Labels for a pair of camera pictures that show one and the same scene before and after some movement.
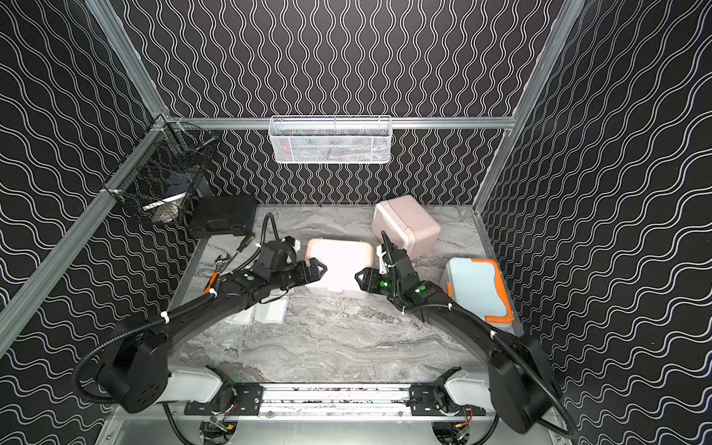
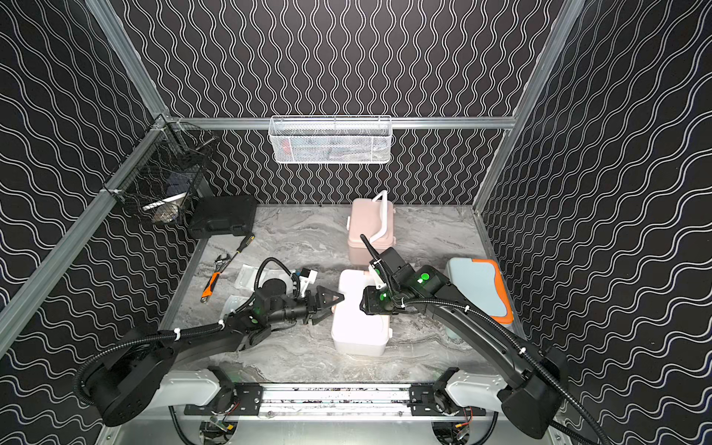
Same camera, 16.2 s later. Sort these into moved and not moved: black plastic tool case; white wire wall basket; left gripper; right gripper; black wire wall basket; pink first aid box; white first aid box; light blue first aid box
Moved: pink first aid box; white first aid box; right gripper; left gripper
Not moved: white wire wall basket; black plastic tool case; light blue first aid box; black wire wall basket
